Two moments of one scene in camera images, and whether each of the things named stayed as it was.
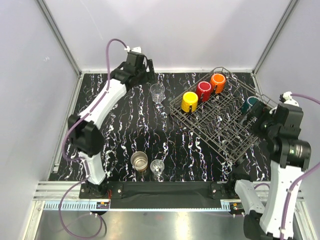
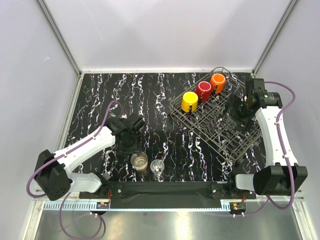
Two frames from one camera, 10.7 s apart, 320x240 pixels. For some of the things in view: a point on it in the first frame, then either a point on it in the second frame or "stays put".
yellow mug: (189, 98) stays put
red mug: (203, 87) stays put
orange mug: (219, 80) stays put
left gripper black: (149, 75) → (136, 148)
